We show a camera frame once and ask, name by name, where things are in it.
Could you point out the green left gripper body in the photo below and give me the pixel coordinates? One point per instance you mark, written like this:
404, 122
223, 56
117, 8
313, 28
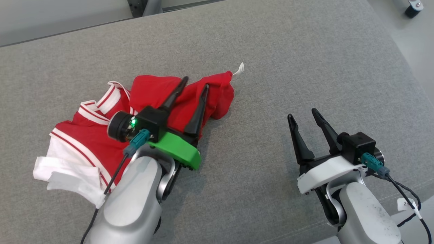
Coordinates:
179, 150

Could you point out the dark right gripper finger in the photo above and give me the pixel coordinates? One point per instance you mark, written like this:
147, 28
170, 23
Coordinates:
330, 135
301, 149

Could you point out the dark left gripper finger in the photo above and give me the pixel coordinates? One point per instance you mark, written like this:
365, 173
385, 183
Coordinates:
173, 98
198, 118

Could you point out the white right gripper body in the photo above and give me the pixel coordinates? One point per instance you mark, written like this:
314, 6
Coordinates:
325, 173

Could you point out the red white jersey shirt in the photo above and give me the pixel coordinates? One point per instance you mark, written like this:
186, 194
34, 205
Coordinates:
84, 135

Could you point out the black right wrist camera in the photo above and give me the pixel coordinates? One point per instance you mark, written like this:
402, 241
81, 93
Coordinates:
357, 145

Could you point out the grey wheeled frame leg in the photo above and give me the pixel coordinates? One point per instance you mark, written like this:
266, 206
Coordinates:
413, 10

